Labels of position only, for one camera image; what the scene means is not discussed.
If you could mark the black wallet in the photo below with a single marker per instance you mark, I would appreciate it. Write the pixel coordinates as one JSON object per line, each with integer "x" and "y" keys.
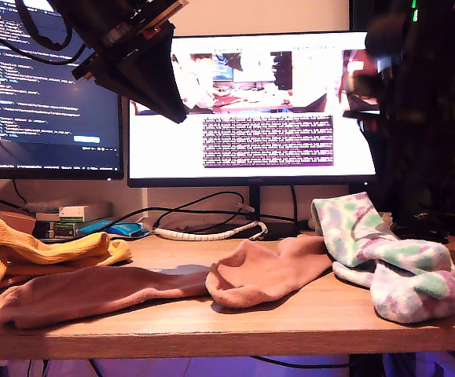
{"x": 419, "y": 234}

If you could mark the pink sock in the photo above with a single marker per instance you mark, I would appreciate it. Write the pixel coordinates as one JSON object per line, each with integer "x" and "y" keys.
{"x": 93, "y": 290}
{"x": 258, "y": 275}

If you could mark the green box stack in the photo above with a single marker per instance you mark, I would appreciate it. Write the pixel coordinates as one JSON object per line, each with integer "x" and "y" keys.
{"x": 64, "y": 229}

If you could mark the blue packet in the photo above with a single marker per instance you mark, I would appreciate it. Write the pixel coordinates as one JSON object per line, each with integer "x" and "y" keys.
{"x": 121, "y": 228}

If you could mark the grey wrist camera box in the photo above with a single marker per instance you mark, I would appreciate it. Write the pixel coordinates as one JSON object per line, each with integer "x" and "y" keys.
{"x": 384, "y": 64}
{"x": 168, "y": 11}

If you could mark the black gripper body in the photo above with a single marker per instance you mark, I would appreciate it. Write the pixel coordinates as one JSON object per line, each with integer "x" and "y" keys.
{"x": 109, "y": 55}

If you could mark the pastel tie-dye sock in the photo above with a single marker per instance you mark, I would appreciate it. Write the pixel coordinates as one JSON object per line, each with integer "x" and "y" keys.
{"x": 408, "y": 302}
{"x": 345, "y": 231}

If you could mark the black monitor dark screen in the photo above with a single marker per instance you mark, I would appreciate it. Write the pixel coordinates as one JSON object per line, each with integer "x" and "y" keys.
{"x": 34, "y": 118}

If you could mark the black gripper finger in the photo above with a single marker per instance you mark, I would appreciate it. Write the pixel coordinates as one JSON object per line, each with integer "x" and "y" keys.
{"x": 382, "y": 165}
{"x": 160, "y": 70}
{"x": 133, "y": 90}

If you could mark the white and green box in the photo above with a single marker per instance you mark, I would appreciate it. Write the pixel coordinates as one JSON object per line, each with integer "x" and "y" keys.
{"x": 74, "y": 214}

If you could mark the black monitor bright screen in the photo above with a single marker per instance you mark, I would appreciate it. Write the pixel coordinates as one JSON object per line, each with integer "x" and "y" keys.
{"x": 164, "y": 145}

